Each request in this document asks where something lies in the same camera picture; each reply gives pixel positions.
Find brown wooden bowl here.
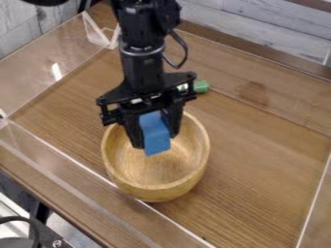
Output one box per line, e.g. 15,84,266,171
102,112,211,202

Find black cable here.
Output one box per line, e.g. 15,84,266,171
0,216,43,248

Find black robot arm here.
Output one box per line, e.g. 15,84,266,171
96,0,197,149

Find blue rectangular block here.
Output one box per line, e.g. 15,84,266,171
140,111,171,156

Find black metal table leg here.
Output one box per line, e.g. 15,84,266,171
35,202,51,224

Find clear acrylic corner bracket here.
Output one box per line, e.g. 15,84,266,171
82,12,122,50

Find green white dry-erase marker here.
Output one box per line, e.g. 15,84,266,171
178,80,211,94

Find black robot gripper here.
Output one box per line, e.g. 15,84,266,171
96,53,197,149

